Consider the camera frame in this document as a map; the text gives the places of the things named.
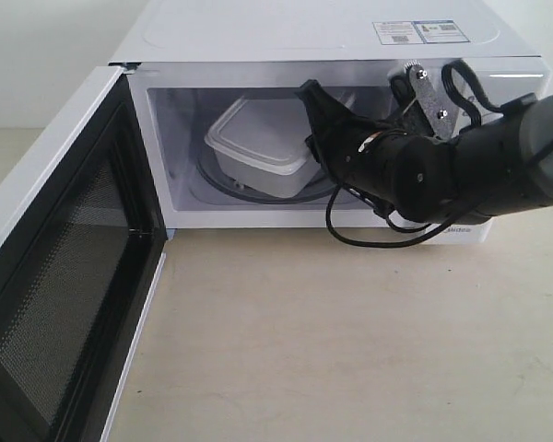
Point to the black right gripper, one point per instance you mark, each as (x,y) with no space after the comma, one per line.
(413,173)

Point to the white plastic lidded container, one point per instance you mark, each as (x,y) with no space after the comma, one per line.
(260,143)

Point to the white microwave door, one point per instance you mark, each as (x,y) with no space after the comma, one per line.
(81,250)

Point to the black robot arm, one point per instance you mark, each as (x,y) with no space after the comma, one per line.
(485,171)

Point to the white printed paper label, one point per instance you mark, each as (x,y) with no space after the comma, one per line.
(419,32)

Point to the white microwave oven body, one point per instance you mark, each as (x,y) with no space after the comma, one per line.
(193,59)

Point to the glass turntable plate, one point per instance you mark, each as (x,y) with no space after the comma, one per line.
(207,165)

